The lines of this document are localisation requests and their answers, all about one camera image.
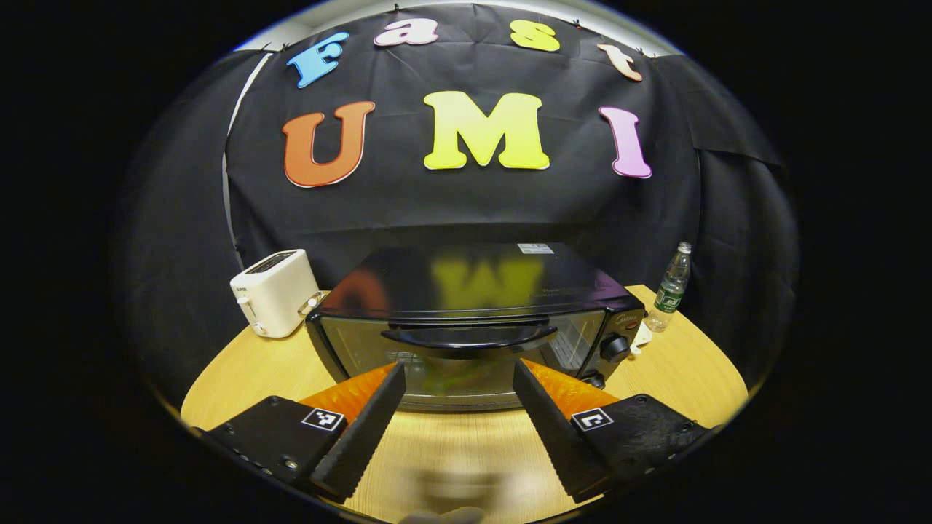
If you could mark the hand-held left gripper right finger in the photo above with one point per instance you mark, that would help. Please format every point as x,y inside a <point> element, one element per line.
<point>557,437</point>

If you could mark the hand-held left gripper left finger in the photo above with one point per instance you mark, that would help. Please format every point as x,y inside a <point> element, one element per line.
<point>360,440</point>

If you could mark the black electric oven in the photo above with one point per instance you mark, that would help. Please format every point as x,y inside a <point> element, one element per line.
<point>473,280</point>

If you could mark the white divided tray with beans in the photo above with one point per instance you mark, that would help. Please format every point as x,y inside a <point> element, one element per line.
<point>642,338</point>

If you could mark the white toaster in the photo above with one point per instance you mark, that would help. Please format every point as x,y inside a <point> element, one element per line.
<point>280,298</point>

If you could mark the clear bottle with green label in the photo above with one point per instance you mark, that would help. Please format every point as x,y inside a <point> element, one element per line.
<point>670,291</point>

